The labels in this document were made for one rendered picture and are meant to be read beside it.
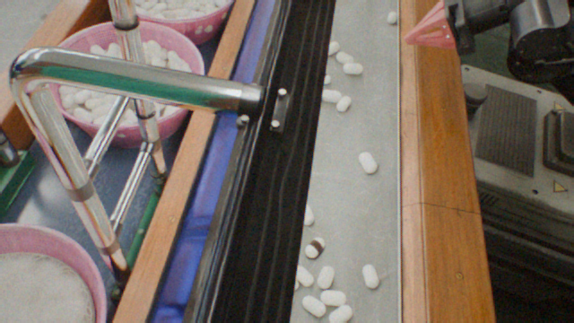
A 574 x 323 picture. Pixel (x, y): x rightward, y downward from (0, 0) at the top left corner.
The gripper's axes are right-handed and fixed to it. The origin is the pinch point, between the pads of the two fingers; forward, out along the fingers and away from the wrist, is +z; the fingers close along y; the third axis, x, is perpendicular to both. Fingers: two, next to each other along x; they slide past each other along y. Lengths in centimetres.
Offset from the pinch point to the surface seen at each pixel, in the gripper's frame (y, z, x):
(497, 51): -125, -2, 115
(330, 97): 6.5, 15.1, 1.2
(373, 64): -6.8, 10.3, 7.6
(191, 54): 2.4, 36.1, -15.7
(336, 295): 42.3, 11.2, 3.7
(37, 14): -1, 62, -35
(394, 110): 5.0, 6.8, 10.3
